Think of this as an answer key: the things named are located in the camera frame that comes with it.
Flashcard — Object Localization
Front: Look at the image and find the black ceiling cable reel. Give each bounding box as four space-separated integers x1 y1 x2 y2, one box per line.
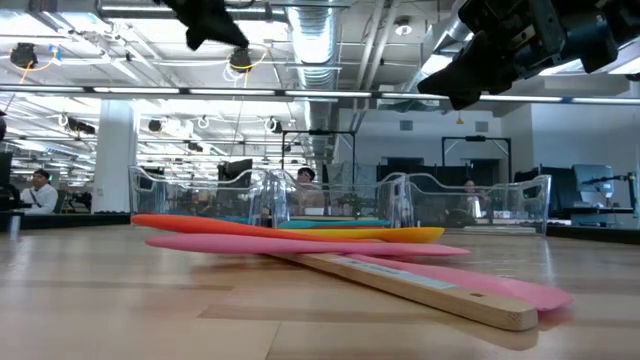
228 45 255 74
9 42 39 71

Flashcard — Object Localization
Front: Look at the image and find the gray monitor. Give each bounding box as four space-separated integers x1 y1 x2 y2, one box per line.
572 163 616 200

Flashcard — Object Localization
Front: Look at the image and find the orange silicone spoon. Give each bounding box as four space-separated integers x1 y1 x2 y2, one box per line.
130 213 384 245

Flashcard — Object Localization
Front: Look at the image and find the silver ventilation duct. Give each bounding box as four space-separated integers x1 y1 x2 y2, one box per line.
407 0 481 94
285 0 342 176

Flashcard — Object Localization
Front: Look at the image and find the white column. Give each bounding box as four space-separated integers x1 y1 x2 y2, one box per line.
91 98 140 215

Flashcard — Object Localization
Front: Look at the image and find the clear plastic bin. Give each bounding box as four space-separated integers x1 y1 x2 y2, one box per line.
126 164 286 225
269 168 409 226
384 171 550 237

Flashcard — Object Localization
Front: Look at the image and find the long horizontal light bar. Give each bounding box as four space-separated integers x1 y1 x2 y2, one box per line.
0 83 640 105

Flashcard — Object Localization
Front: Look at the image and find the black chair back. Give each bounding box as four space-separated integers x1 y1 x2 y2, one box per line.
217 158 255 182

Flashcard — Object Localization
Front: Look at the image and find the person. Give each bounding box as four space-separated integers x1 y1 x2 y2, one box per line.
458 177 490 221
294 166 327 211
19 168 60 216

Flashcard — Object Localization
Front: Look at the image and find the pink silicone spoon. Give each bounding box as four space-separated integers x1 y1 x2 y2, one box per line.
144 232 471 258

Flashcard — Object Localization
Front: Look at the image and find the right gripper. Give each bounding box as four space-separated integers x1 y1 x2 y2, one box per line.
418 0 569 111

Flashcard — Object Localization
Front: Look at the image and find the red spatula wooden handle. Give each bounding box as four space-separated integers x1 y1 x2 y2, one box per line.
269 251 540 332

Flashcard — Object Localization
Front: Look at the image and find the blue spatula with holed handle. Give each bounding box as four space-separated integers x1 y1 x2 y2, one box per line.
277 219 392 231

